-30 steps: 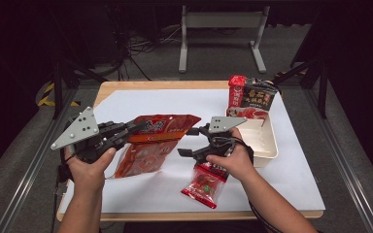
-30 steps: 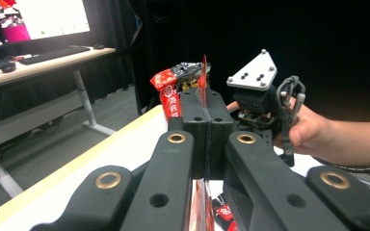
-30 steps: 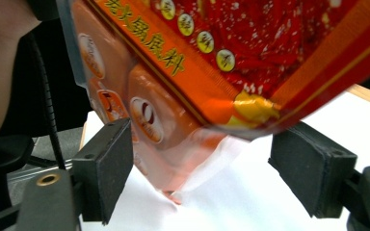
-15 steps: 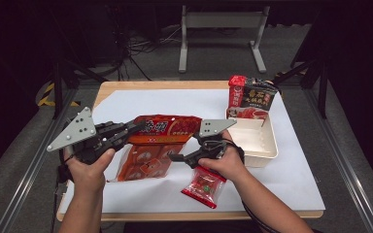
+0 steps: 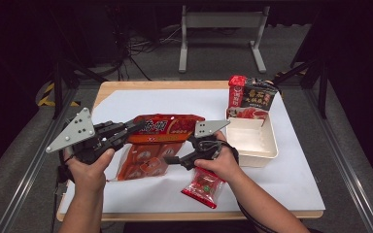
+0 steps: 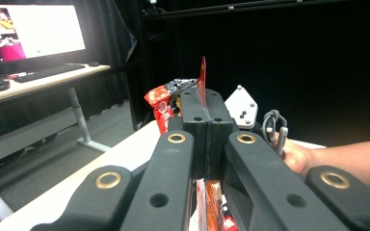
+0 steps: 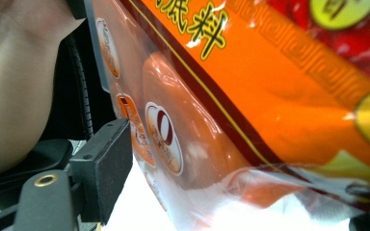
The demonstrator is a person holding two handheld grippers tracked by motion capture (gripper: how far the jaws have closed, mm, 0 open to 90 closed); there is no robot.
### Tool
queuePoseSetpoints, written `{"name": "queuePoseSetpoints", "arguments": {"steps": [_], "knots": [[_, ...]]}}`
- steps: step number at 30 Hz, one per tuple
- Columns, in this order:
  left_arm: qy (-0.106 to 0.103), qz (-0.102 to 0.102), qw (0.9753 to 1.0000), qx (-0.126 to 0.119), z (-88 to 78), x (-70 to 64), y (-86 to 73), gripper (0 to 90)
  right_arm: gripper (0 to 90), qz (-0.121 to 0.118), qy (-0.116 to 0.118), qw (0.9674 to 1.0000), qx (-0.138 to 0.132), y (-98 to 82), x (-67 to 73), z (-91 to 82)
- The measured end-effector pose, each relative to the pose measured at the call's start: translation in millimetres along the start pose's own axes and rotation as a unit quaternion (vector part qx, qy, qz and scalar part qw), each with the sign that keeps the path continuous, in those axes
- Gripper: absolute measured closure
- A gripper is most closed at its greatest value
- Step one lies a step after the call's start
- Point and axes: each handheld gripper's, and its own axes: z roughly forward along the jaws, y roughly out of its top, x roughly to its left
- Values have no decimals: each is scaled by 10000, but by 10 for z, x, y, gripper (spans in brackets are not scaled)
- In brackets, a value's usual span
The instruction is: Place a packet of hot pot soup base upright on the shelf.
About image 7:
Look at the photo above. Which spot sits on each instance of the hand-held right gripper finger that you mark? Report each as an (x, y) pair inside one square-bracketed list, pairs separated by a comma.
[(106, 166)]

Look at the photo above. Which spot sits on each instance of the large orange clear seasoning packet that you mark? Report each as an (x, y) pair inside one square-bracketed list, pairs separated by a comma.
[(237, 106)]

